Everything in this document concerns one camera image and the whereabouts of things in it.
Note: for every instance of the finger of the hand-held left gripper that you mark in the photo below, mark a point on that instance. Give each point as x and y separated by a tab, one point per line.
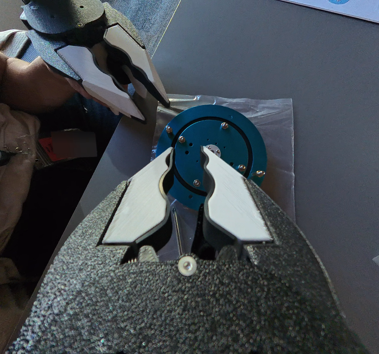
133	52
88	72

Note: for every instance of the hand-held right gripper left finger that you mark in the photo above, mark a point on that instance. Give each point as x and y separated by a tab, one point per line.
139	211

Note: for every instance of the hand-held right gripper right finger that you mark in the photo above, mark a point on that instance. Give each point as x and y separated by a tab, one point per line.
237	209

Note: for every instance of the yellow tool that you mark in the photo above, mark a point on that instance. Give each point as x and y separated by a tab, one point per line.
177	232

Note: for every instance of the blue round turntable base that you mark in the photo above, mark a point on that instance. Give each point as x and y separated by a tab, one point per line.
207	129

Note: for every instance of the person's left forearm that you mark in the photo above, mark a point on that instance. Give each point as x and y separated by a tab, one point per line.
17	84

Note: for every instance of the grey desk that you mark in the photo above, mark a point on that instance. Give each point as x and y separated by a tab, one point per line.
266	57

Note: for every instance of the person's left hand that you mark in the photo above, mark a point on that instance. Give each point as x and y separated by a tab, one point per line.
59	87

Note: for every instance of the red badge card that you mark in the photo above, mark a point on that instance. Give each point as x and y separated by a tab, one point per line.
46	149

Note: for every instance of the large clear plastic bag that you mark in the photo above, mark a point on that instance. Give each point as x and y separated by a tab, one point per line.
281	123

